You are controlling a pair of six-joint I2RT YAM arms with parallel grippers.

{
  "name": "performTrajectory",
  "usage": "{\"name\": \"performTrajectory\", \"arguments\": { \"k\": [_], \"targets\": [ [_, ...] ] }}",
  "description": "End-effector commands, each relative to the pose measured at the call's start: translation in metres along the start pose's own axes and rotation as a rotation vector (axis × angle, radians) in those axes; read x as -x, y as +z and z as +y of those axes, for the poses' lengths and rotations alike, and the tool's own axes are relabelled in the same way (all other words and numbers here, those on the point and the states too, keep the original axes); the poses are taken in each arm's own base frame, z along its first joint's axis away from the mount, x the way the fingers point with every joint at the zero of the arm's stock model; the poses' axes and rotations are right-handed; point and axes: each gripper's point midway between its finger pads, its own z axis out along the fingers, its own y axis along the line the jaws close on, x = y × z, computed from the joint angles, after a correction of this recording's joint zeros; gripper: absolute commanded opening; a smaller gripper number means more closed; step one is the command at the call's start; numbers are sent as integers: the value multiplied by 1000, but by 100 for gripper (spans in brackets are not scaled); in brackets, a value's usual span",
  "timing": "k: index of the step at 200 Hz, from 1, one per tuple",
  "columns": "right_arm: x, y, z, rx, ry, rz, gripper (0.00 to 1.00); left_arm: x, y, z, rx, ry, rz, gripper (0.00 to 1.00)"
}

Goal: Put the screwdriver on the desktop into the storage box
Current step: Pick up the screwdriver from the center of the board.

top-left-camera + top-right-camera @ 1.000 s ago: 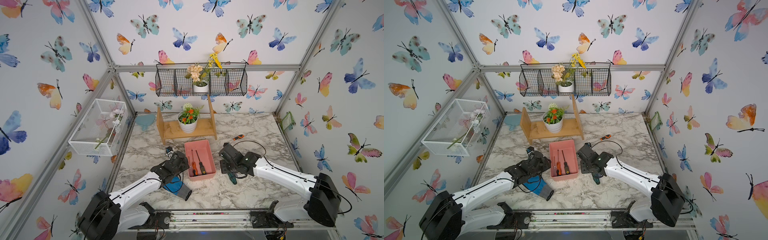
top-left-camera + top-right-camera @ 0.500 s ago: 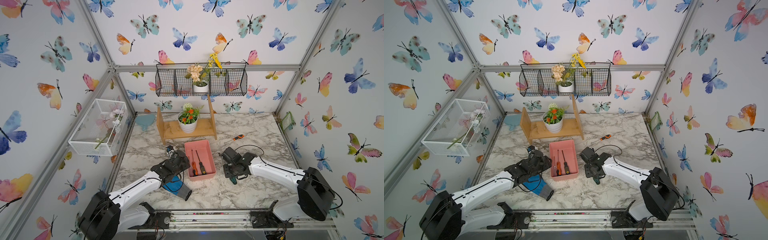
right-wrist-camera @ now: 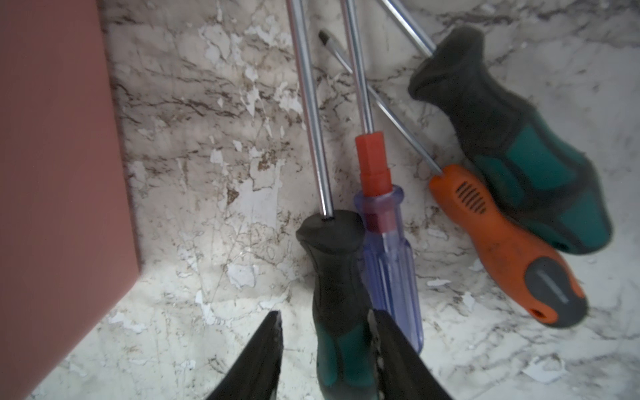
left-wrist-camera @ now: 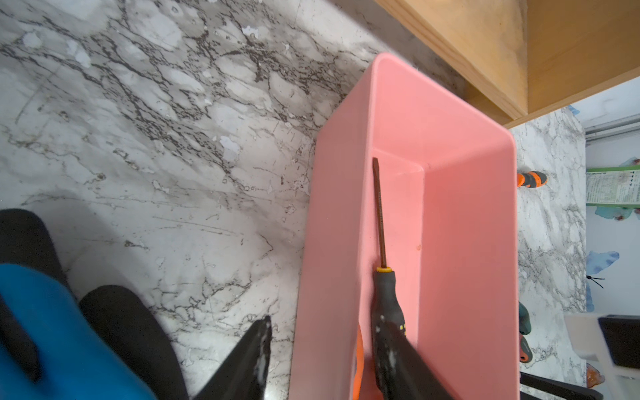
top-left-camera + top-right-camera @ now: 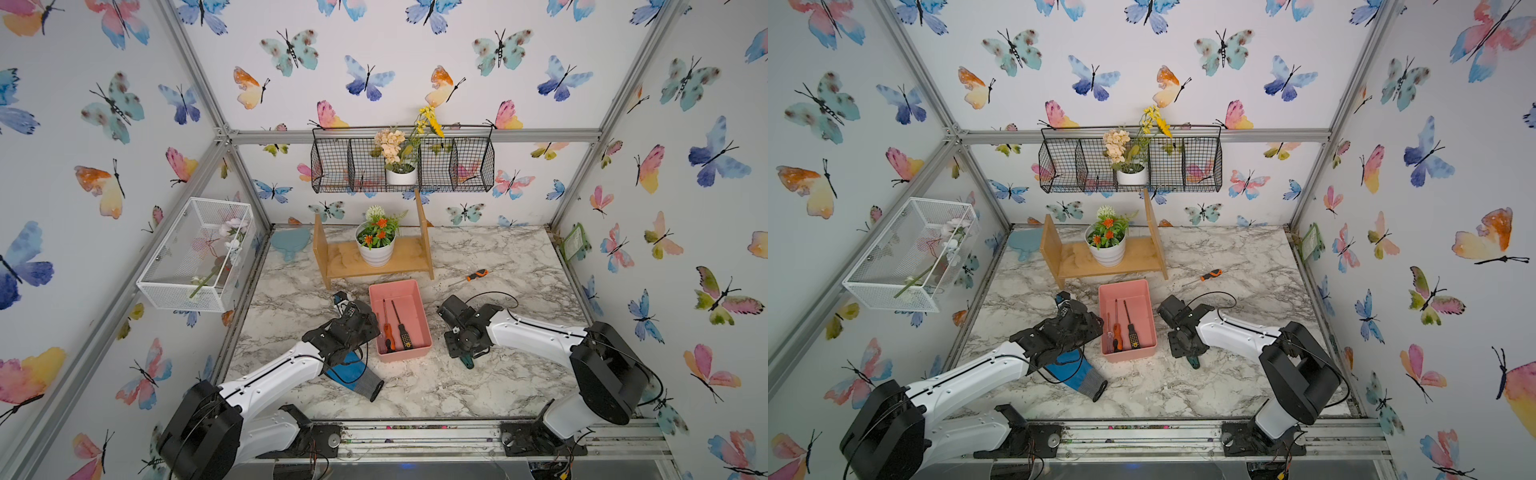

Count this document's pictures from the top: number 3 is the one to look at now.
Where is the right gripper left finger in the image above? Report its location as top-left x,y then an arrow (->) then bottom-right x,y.
206,311 -> 283,400

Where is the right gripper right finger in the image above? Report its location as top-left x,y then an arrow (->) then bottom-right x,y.
368,309 -> 452,400

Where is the purple clear screwdriver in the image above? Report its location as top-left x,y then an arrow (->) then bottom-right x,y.
341,0 -> 423,353

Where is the orange grey screwdriver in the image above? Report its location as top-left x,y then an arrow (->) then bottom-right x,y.
318,28 -> 589,329

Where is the pink plastic storage box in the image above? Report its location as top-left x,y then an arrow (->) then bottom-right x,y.
1,1 -> 139,399

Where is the large green black screwdriver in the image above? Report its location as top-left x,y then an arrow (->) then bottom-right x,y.
384,1 -> 613,255

